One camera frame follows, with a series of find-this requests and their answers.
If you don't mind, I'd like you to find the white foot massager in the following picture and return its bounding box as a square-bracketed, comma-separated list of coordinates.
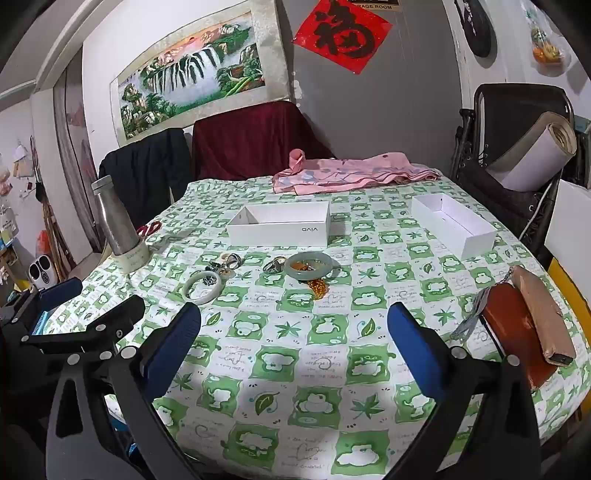
[28, 261, 61, 289]

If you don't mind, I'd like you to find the dark navy jacket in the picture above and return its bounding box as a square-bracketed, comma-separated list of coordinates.
[99, 128, 194, 229]

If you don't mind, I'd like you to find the steel bottle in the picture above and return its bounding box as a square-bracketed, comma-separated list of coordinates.
[91, 175, 140, 256]

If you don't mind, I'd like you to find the dark red cloth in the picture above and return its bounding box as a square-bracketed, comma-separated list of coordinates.
[191, 100, 335, 182]

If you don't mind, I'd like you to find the white board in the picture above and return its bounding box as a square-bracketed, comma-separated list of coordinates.
[544, 179, 591, 264]

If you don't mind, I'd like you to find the clear tape roll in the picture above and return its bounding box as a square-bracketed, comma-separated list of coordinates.
[110, 244, 151, 274]

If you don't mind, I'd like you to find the green patterned tablecloth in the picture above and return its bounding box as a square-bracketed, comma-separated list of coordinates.
[46, 178, 591, 480]

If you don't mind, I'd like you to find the green jade bangle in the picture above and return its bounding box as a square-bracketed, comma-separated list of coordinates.
[284, 252, 334, 282]

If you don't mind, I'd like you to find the brown leather wallet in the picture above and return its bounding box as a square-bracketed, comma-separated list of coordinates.
[478, 279, 566, 392]

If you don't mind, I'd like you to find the white cardboard box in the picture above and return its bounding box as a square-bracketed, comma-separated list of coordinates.
[225, 200, 332, 248]

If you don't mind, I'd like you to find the black round wall hanging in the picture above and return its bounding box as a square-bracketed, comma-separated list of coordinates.
[452, 0, 498, 58]

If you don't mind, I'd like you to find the white jade bangle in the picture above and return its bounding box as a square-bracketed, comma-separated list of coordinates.
[181, 271, 225, 304]

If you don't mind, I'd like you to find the black folding chair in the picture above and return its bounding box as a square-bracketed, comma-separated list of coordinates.
[450, 83, 575, 245]

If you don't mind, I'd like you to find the waterfall landscape painting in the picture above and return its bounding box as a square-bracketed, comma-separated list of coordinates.
[110, 0, 291, 147]

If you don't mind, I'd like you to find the amber bead bracelet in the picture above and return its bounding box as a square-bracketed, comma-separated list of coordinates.
[295, 261, 331, 301]

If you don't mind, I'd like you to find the grey key strap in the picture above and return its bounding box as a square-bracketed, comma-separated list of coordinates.
[450, 268, 514, 340]

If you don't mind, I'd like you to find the white cardboard box lid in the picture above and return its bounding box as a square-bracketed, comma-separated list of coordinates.
[410, 193, 498, 260]

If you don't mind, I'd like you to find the bag of oranges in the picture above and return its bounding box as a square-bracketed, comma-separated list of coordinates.
[526, 9, 566, 70]

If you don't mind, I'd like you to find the black door sign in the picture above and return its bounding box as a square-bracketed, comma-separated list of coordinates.
[347, 0, 402, 12]

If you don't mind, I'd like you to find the tan pouch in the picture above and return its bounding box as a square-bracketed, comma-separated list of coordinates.
[510, 265, 578, 368]

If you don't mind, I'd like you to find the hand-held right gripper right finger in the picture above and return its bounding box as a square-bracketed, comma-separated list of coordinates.
[382, 302, 542, 480]

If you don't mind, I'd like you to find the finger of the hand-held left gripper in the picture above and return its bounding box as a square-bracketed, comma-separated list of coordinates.
[9, 278, 85, 324]
[20, 294, 147, 355]

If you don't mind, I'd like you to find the rolled paper sheet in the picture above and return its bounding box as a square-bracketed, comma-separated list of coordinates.
[485, 111, 578, 192]

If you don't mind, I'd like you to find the white cable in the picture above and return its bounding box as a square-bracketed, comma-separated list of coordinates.
[517, 178, 560, 243]

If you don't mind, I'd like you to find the pink floral cloth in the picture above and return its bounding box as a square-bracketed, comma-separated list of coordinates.
[271, 148, 443, 195]

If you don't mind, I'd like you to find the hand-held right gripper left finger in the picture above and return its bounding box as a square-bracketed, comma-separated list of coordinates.
[46, 303, 205, 480]

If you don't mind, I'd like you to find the red paper wall decoration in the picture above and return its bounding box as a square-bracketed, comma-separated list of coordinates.
[292, 0, 394, 75]

